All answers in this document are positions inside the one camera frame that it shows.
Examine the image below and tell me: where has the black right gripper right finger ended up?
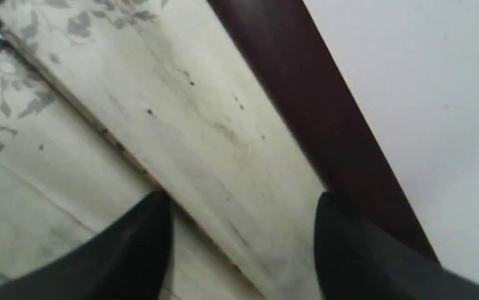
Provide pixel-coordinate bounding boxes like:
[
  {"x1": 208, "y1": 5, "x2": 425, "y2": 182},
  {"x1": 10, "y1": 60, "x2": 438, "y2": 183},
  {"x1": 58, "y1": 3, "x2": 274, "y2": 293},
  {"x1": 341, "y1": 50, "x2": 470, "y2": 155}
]
[{"x1": 314, "y1": 192, "x2": 479, "y2": 300}]

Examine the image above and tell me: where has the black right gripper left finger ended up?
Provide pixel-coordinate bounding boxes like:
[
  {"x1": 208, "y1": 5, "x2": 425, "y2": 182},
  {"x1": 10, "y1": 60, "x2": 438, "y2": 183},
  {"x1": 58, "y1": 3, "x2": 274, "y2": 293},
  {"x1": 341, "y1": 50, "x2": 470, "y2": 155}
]
[{"x1": 0, "y1": 190, "x2": 173, "y2": 300}]

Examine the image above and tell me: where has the cream paper folding fan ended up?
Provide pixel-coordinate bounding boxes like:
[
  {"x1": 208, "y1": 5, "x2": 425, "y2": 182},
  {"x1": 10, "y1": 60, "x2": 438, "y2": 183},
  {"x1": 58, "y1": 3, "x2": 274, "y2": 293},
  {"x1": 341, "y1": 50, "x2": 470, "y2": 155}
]
[{"x1": 0, "y1": 0, "x2": 440, "y2": 300}]

